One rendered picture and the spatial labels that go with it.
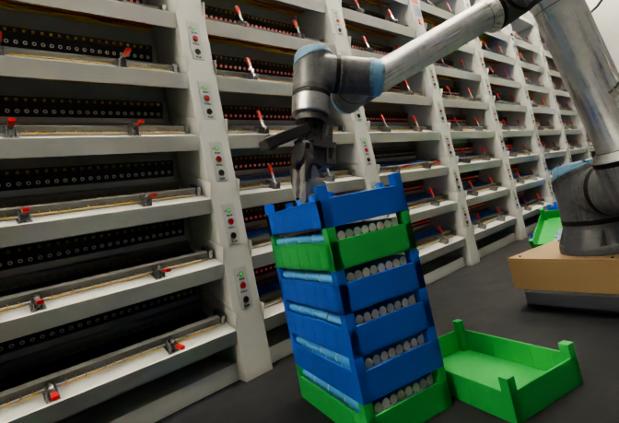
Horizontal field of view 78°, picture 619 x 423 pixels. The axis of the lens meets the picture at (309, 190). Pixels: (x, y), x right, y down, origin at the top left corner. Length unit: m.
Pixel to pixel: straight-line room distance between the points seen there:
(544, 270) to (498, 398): 0.62
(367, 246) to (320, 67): 0.42
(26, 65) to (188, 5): 0.51
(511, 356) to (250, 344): 0.69
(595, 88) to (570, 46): 0.12
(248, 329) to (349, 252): 0.57
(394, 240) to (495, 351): 0.43
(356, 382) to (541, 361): 0.43
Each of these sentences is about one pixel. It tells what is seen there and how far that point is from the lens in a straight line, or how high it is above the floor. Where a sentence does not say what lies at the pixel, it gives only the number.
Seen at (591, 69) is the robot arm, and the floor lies 0.64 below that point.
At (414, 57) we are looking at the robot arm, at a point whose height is 0.80.
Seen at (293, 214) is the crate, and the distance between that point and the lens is 0.81.
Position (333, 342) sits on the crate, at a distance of 0.79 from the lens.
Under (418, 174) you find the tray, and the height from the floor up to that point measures 0.52.
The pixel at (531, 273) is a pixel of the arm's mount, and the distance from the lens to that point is 1.41.
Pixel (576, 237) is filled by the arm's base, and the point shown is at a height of 0.21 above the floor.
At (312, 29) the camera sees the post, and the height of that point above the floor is 1.26.
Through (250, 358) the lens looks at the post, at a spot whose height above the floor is 0.06.
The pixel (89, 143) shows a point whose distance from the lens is 1.11.
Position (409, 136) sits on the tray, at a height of 0.71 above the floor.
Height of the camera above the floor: 0.43
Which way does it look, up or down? 4 degrees up
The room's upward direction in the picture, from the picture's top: 12 degrees counter-clockwise
